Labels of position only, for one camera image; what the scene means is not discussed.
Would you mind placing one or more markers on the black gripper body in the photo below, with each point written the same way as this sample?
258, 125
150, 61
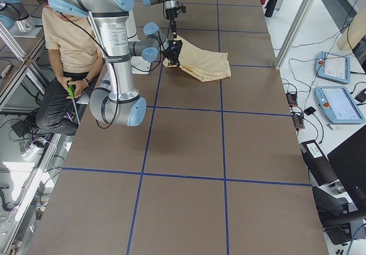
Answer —
168, 54
170, 14

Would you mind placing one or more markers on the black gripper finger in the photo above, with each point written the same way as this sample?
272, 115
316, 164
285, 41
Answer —
173, 28

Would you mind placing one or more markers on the cream long-sleeve graphic shirt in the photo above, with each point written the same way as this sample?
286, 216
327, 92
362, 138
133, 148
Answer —
202, 64

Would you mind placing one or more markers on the person in beige shirt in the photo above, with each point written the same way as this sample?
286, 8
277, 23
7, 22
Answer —
75, 59

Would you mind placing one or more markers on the black water bottle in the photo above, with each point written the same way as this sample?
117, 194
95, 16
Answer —
270, 7

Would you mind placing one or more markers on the green pink stick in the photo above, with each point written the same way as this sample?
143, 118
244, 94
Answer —
71, 90

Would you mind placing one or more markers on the orange black connector box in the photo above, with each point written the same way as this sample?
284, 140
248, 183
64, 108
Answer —
291, 99

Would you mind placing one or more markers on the far blue teach pendant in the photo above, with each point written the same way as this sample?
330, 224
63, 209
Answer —
333, 67

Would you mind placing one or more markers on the blue teach pendant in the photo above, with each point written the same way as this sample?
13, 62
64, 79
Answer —
338, 105
333, 67

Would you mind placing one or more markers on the near blue teach pendant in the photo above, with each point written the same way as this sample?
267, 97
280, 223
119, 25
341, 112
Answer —
338, 105

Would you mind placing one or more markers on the brown paper roll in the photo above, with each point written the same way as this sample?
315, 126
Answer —
317, 163

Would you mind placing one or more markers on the black monitor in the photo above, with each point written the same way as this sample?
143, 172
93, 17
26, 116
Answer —
348, 162

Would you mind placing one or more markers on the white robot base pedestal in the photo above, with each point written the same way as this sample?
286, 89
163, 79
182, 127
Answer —
139, 66

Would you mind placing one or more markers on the aluminium frame post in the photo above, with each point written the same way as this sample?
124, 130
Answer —
293, 32

